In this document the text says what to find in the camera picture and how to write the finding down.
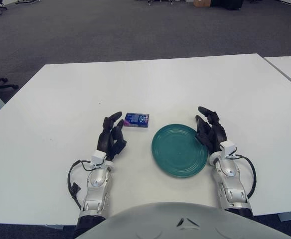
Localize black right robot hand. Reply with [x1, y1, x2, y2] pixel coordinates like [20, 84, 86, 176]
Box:
[194, 106, 228, 156]

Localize blue gum pack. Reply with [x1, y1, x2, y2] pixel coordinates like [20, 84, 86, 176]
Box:
[123, 112, 150, 129]

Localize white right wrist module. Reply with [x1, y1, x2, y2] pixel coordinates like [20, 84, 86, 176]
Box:
[219, 140, 237, 159]

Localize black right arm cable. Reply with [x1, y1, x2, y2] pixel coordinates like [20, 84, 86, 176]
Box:
[231, 154, 257, 200]

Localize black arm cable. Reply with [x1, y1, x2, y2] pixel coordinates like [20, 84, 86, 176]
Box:
[67, 160, 97, 210]
[231, 154, 257, 200]

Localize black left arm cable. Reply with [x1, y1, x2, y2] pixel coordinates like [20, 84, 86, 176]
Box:
[67, 160, 97, 210]

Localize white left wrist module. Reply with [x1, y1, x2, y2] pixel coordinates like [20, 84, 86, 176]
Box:
[91, 150, 107, 166]

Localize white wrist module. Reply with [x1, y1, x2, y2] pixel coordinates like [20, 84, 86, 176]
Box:
[91, 150, 107, 166]
[219, 140, 237, 159]

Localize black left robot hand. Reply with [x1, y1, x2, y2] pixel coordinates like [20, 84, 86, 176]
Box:
[97, 111, 127, 160]

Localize green round plate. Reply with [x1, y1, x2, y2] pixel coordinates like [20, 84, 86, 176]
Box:
[151, 123, 209, 179]

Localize silver robot torso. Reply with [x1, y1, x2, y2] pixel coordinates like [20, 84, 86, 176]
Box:
[77, 202, 291, 239]

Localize black background furniture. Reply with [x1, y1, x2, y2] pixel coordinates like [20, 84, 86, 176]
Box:
[211, 0, 245, 9]

